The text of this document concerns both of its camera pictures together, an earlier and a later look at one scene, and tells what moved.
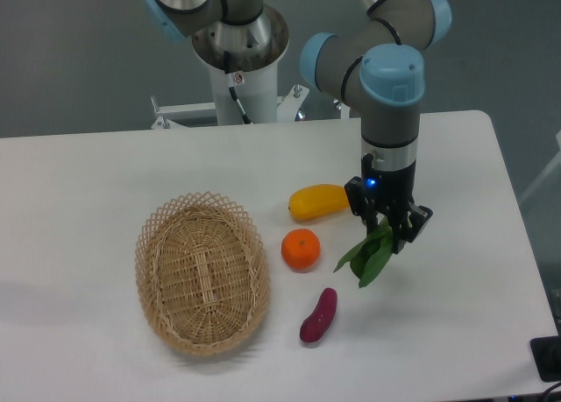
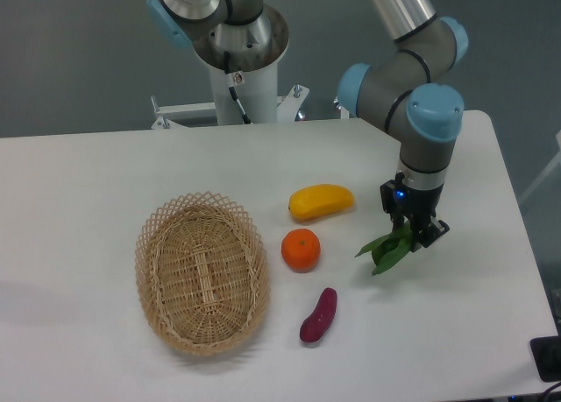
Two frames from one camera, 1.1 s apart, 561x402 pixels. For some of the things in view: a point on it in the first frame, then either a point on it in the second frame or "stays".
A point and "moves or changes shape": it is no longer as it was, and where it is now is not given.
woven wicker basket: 202,272 stays
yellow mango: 317,200 stays
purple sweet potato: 314,326 stays
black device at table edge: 547,354 stays
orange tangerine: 301,249 stays
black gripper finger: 360,205 -> 391,204
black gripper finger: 414,219 -> 434,231
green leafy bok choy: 370,257 moves or changes shape
